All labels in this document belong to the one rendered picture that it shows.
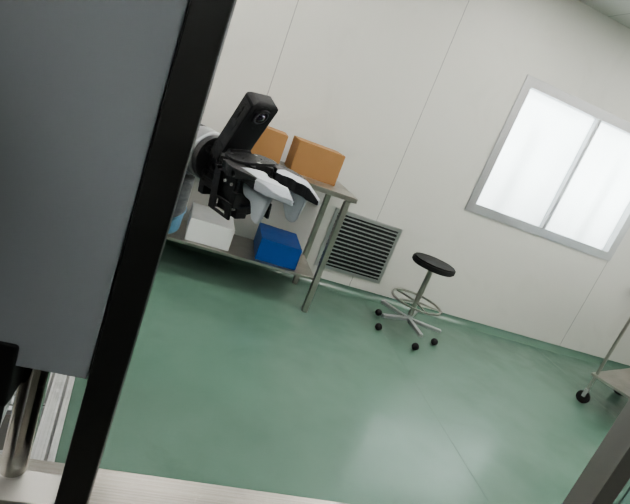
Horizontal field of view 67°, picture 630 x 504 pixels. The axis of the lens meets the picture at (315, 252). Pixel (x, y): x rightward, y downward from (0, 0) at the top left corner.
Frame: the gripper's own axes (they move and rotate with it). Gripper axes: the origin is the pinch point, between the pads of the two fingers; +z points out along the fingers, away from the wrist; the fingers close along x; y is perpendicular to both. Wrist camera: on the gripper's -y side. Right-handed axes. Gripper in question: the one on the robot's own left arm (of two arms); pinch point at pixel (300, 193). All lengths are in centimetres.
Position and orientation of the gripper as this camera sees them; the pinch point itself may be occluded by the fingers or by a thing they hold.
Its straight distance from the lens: 59.0
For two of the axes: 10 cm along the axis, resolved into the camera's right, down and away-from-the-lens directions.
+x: -7.2, 0.8, -6.9
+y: -2.5, 9.0, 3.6
